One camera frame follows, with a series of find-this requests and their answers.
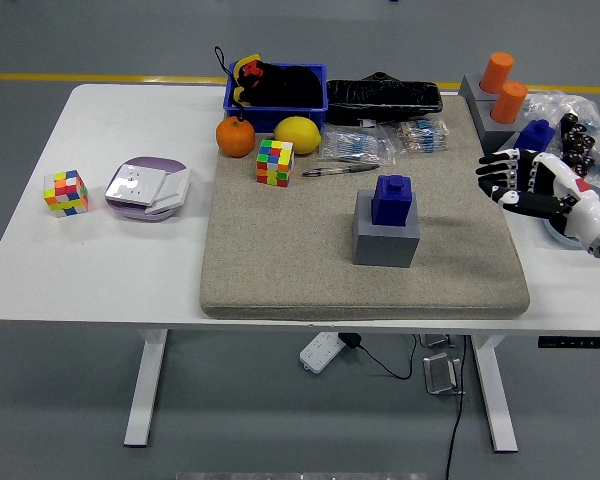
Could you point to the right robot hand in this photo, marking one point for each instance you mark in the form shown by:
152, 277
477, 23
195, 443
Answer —
550, 200

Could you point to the blue seal stamp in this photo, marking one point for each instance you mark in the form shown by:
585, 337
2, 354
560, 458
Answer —
535, 136
392, 202

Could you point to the black cylinder capacitor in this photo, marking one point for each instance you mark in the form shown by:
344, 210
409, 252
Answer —
579, 170
582, 145
576, 134
577, 159
570, 121

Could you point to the grey square holder block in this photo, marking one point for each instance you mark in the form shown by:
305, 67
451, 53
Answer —
510, 145
385, 247

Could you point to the grey round-hole holder block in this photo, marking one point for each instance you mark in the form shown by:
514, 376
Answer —
495, 135
470, 90

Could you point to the orange cylinder stamp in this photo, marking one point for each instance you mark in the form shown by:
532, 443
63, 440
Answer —
496, 72
508, 102

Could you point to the bag of tan resistors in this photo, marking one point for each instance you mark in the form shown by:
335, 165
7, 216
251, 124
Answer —
422, 137

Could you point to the black table control panel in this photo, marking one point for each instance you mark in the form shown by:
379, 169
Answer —
577, 343

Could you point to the black wrapped long object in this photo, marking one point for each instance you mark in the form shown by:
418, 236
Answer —
380, 97

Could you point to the grey ballpoint pen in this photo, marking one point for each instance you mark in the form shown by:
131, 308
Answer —
350, 169

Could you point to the bag of blue resistors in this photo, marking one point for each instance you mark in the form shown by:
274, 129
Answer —
355, 145

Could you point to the white table leg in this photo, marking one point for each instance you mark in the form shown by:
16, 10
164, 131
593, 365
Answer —
495, 400
147, 390

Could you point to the yellow lemon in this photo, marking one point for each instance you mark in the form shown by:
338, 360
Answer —
297, 135

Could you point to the white power strip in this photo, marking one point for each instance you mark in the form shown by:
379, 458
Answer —
320, 350

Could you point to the grey-brown mat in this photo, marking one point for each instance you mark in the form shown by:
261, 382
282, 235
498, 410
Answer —
280, 260

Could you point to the four-by-four puzzle cube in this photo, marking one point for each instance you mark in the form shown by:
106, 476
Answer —
275, 162

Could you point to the blue plastic bin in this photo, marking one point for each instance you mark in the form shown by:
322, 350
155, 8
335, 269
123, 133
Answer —
280, 118

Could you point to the orange fruit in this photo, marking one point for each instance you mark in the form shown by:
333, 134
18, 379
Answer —
236, 137

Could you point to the purple plate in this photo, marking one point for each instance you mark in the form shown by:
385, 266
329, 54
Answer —
130, 212

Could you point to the three-by-three puzzle cube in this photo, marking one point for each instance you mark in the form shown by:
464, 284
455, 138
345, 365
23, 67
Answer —
66, 194

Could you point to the small metal bracket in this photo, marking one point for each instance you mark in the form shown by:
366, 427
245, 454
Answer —
435, 341

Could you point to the large metal bracket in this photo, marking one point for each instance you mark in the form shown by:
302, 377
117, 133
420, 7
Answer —
440, 375

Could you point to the white wall switch panel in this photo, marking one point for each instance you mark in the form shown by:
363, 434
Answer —
175, 190

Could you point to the white wall socket panel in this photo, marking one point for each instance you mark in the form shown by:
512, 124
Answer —
132, 184

